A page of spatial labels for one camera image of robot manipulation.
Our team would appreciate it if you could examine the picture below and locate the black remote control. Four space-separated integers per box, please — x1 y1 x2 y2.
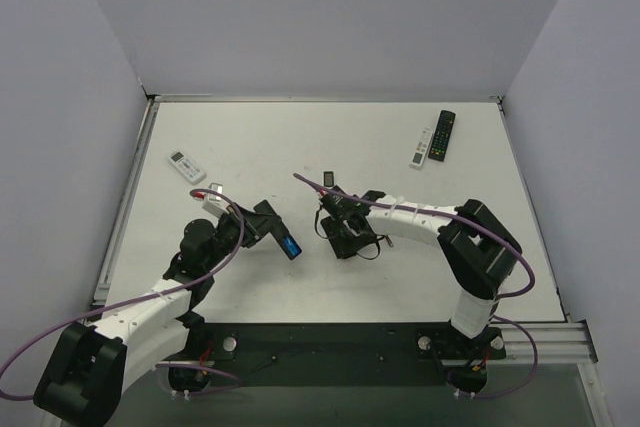
268 214 296 253

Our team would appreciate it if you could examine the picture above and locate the blue AAA battery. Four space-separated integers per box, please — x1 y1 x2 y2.
282 236 302 260

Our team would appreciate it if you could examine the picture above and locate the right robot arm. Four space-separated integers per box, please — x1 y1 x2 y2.
319 188 522 339

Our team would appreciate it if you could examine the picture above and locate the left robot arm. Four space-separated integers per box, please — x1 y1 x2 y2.
33 201 301 426

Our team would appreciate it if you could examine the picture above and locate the white AC remote left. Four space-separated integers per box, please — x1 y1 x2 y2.
167 150 207 185

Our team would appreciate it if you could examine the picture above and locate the slim white remote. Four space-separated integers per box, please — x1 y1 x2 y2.
409 128 433 170

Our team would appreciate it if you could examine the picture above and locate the black TV remote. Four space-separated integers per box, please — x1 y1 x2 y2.
428 110 456 162

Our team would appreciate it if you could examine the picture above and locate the small black LCD device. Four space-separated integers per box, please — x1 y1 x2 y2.
323 171 335 188

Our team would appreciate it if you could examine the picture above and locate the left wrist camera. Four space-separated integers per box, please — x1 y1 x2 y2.
193 182 225 218

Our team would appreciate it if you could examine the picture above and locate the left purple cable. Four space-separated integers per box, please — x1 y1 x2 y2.
0 189 246 401

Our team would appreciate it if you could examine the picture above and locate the purple cable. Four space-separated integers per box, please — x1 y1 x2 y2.
0 189 246 401
292 172 539 398

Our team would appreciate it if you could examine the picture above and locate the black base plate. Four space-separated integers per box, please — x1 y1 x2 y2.
168 322 506 392

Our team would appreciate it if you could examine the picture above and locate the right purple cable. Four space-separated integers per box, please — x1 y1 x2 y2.
292 172 539 398

